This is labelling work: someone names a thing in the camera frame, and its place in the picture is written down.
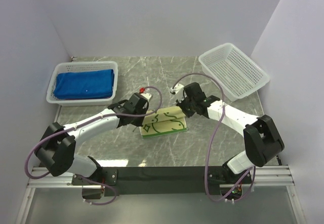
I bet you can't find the white plastic basket right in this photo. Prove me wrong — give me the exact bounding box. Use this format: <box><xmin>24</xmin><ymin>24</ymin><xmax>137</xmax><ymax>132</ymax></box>
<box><xmin>198</xmin><ymin>43</ymin><xmax>270</xmax><ymax>101</ymax></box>

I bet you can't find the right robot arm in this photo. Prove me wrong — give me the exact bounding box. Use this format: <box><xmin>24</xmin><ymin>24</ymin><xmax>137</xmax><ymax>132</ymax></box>
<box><xmin>170</xmin><ymin>82</ymin><xmax>285</xmax><ymax>183</ymax></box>

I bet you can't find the white plastic basket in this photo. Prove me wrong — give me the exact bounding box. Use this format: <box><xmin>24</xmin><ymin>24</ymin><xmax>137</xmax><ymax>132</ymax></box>
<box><xmin>198</xmin><ymin>43</ymin><xmax>270</xmax><ymax>101</ymax></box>
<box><xmin>46</xmin><ymin>61</ymin><xmax>118</xmax><ymax>106</ymax></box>

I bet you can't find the black base bar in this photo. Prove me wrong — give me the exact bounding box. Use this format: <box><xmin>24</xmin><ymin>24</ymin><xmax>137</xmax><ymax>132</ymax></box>
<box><xmin>71</xmin><ymin>166</ymin><xmax>244</xmax><ymax>199</ymax></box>

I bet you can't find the green white towel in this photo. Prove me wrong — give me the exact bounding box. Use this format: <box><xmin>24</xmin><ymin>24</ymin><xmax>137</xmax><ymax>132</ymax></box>
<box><xmin>140</xmin><ymin>106</ymin><xmax>187</xmax><ymax>138</ymax></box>

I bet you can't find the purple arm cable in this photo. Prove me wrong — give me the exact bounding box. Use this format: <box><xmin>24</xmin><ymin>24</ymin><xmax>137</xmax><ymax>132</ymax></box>
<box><xmin>24</xmin><ymin>86</ymin><xmax>163</xmax><ymax>206</ymax></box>
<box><xmin>172</xmin><ymin>72</ymin><xmax>256</xmax><ymax>202</ymax></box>

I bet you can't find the blue towel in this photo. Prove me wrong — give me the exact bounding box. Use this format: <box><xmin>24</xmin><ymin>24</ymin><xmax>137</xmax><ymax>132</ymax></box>
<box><xmin>53</xmin><ymin>69</ymin><xmax>114</xmax><ymax>100</ymax></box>

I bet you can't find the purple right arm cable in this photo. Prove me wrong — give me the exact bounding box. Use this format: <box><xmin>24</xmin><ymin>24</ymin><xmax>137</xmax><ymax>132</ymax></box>
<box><xmin>172</xmin><ymin>72</ymin><xmax>256</xmax><ymax>202</ymax></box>

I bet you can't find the white plastic basket left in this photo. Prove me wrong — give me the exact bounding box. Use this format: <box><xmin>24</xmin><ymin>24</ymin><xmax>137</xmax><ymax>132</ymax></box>
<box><xmin>46</xmin><ymin>61</ymin><xmax>118</xmax><ymax>106</ymax></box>

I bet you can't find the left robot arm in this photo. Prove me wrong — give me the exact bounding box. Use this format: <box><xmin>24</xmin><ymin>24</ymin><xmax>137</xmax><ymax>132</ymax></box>
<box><xmin>34</xmin><ymin>93</ymin><xmax>152</xmax><ymax>184</ymax></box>

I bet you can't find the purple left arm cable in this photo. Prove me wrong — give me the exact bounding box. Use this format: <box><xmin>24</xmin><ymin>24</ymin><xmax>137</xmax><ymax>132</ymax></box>
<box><xmin>24</xmin><ymin>86</ymin><xmax>163</xmax><ymax>206</ymax></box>

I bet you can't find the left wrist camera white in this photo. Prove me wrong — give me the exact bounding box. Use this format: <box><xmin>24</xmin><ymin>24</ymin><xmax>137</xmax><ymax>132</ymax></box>
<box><xmin>139</xmin><ymin>87</ymin><xmax>153</xmax><ymax>103</ymax></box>

